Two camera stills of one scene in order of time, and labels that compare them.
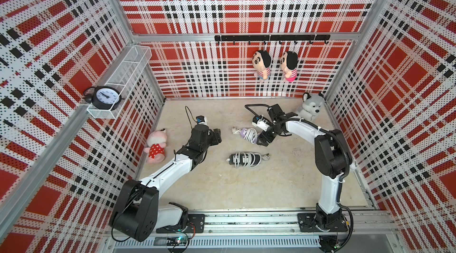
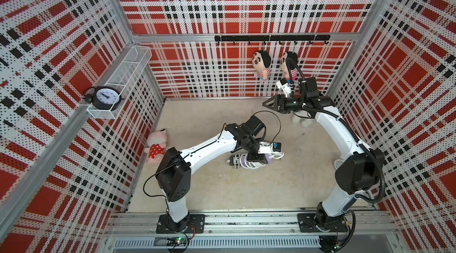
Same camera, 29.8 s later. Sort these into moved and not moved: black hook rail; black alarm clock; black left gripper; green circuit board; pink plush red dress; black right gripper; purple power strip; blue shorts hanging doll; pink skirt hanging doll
Moved: purple power strip; black right gripper; black left gripper
Not moved: green circuit board; pink plush red dress; black alarm clock; black hook rail; blue shorts hanging doll; pink skirt hanging doll
